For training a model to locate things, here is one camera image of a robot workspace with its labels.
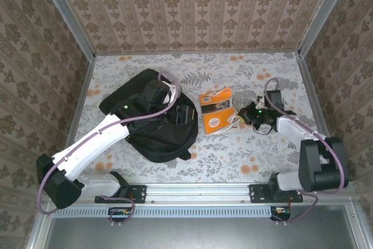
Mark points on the orange photo booklet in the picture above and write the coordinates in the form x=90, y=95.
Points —
x=217, y=120

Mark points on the black fabric backpack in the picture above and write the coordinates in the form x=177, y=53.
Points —
x=163, y=141

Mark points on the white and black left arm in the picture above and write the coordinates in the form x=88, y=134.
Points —
x=93, y=141

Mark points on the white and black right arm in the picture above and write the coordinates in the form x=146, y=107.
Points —
x=294, y=128

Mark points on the floral table cover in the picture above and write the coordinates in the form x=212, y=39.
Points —
x=233, y=155

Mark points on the grey metal sheet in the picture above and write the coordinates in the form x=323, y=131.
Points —
x=204, y=234

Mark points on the aluminium side rail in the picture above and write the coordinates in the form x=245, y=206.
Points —
x=314, y=100
x=84, y=90

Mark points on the aluminium back rail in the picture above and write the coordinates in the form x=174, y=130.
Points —
x=256, y=51

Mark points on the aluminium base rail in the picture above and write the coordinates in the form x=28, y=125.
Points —
x=198, y=193

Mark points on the aluminium frame post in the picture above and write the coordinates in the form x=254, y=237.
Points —
x=324, y=13
x=66, y=13

